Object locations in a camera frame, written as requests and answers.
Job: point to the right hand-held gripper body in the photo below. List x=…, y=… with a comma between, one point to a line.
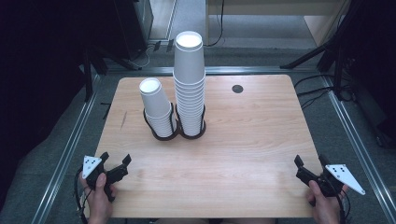
x=342, y=175

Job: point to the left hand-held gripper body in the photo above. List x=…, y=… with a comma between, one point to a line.
x=113, y=174

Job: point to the tall stack of paper cups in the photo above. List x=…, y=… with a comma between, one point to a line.
x=189, y=68

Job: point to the person's left hand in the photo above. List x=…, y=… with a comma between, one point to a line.
x=99, y=205

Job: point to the person's right hand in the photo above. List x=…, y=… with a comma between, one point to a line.
x=327, y=210

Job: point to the short stack of paper cups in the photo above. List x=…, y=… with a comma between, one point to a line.
x=154, y=102

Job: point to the black stand legs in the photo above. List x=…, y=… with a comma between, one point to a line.
x=88, y=81

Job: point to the black round table grommet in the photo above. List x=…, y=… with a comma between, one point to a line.
x=237, y=89

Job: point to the black tripod stand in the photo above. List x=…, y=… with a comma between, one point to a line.
x=305, y=57

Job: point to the dark curtain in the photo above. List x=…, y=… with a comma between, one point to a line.
x=31, y=77

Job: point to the black cabinet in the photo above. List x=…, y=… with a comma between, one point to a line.
x=130, y=25

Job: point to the light wooden furniture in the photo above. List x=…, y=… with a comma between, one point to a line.
x=264, y=9

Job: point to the aluminium floor rail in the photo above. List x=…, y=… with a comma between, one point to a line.
x=249, y=70
x=358, y=146
x=67, y=155

